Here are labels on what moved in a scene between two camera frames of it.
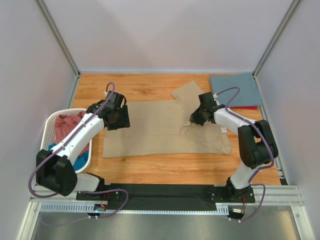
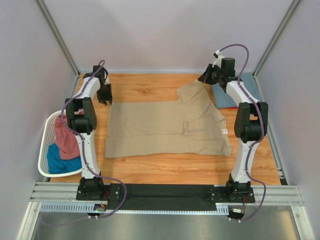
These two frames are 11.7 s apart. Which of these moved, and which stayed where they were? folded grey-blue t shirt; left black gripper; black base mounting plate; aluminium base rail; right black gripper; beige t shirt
Moved: left black gripper; right black gripper
Stayed: beige t shirt; black base mounting plate; aluminium base rail; folded grey-blue t shirt
